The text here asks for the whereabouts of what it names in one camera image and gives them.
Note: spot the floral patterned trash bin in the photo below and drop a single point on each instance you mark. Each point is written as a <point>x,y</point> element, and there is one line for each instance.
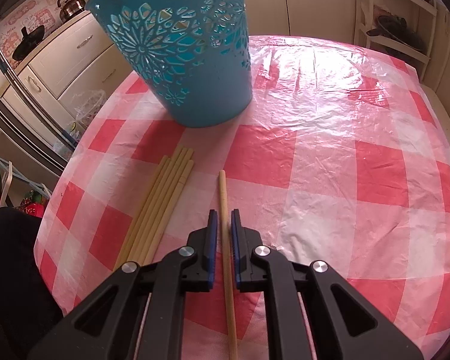
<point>87,105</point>

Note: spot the black pan on shelf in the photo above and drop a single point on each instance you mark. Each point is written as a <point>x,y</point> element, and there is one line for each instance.
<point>395,27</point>

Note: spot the blue perforated plastic basket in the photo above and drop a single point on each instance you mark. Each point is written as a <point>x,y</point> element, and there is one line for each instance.
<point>192,54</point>

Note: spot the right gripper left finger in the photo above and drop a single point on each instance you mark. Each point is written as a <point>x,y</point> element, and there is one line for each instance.
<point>137,312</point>

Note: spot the white kitchen cabinets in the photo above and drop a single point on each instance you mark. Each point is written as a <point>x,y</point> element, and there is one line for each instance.
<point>80,52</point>

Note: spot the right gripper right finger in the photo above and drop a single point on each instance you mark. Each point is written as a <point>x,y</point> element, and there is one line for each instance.
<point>312,312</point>

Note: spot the white shelf rack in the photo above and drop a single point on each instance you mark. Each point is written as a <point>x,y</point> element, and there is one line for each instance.
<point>421,17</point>

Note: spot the copper kettle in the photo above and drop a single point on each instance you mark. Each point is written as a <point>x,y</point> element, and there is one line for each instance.
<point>70,8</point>

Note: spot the black wok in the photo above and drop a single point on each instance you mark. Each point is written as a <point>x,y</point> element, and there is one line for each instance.
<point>29,42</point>

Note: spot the red white checkered tablecloth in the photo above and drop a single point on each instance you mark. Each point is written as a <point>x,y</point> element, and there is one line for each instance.
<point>338,157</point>

